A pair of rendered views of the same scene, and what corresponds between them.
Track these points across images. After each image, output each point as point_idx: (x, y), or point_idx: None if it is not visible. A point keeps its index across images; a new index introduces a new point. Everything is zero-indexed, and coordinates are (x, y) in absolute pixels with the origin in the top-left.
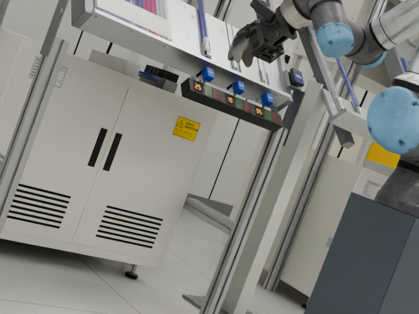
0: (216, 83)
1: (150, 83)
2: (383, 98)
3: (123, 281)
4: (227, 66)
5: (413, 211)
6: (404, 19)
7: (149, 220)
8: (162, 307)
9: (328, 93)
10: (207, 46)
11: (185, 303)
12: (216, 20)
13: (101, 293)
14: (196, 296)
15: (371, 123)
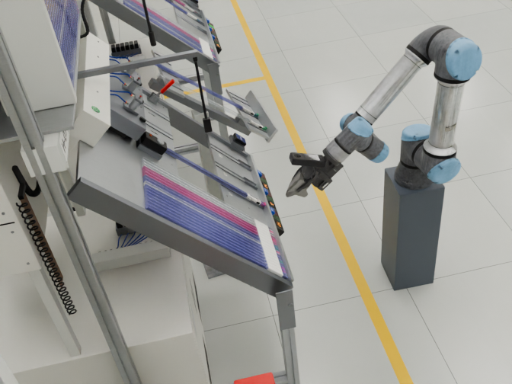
0: None
1: None
2: (443, 169)
3: (203, 315)
4: (252, 190)
5: (432, 181)
6: (386, 107)
7: (193, 280)
8: (241, 299)
9: (251, 126)
10: (254, 198)
11: (222, 280)
12: (219, 173)
13: (241, 336)
14: (208, 269)
15: (437, 180)
